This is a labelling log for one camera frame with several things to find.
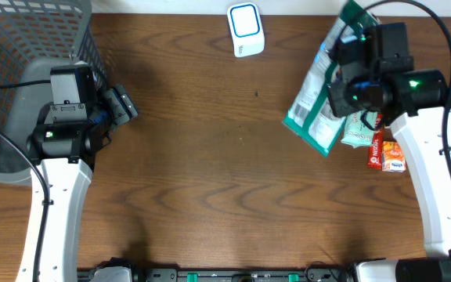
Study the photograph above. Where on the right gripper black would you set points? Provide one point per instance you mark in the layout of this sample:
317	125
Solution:
337	92

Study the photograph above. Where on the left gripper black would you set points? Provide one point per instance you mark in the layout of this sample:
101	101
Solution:
121	103

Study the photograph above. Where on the teal white snack pouch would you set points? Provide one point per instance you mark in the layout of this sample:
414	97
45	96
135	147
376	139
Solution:
356	134

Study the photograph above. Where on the green sponge pack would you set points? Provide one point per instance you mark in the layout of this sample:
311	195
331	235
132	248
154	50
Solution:
310	116

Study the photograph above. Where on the red white packet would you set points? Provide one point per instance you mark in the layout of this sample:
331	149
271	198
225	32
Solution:
375	150

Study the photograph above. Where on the orange juice carton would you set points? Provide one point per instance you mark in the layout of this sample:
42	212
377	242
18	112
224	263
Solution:
393	159

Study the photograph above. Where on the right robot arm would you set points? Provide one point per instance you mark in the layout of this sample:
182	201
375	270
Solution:
412	105

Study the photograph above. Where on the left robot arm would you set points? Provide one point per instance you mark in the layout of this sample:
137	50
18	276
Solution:
63	150

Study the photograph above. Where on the white barcode scanner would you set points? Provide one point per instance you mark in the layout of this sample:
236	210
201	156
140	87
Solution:
246	29

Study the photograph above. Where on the grey plastic mesh basket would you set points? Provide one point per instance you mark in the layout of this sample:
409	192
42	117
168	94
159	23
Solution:
35	36

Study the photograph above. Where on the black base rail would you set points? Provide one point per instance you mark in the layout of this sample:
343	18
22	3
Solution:
315	273

